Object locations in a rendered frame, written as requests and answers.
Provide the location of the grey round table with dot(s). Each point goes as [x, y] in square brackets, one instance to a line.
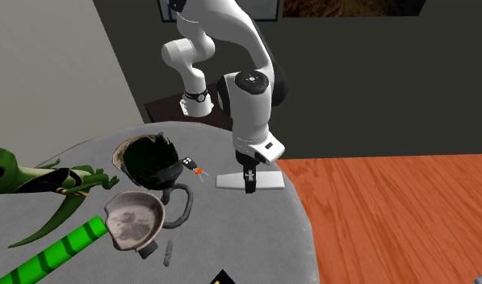
[240, 232]

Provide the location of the green lizard toy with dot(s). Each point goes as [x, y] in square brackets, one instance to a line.
[40, 179]

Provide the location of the small grey stick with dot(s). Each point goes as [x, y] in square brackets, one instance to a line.
[168, 253]

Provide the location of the black key fob orange tag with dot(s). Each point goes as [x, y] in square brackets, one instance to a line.
[189, 162]

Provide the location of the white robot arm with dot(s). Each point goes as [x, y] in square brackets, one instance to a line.
[248, 110]

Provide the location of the dark maroon robot stand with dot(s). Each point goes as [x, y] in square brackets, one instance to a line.
[165, 108]

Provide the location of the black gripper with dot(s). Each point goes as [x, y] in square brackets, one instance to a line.
[246, 159]

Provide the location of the white flat rectangular slab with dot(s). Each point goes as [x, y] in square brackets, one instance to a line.
[270, 181]

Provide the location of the grey pink shell dish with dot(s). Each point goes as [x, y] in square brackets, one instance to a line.
[132, 220]

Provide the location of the small black cylinder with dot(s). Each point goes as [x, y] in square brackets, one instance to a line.
[149, 250]

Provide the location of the black and yellow object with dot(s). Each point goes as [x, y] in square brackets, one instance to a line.
[222, 277]

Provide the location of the broken black bowl gold rim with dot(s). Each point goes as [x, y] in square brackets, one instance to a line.
[150, 161]

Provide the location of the green striped stick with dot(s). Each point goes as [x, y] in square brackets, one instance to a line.
[47, 253]

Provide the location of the brown wall picture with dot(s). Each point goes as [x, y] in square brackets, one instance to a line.
[354, 7]

